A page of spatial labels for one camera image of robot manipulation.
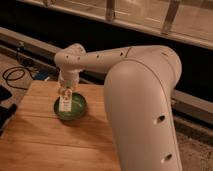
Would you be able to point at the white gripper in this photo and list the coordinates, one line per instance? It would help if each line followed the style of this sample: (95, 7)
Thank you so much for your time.
(68, 78)

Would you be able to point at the green ceramic bowl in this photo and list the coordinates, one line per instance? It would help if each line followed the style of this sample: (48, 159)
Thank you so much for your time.
(79, 106)

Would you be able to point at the blue box on floor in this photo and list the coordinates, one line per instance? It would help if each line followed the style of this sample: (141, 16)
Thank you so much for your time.
(41, 75)

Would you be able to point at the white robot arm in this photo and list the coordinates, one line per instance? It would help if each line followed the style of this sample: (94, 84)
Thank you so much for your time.
(137, 96)

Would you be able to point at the white plastic bottle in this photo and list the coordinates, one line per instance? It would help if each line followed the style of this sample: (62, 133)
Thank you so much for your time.
(65, 104)

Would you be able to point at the grey floor rail beam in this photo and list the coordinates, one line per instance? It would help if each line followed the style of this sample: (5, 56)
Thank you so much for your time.
(33, 46)

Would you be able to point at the metal railing frame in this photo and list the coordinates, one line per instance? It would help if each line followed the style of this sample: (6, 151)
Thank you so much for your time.
(187, 21)

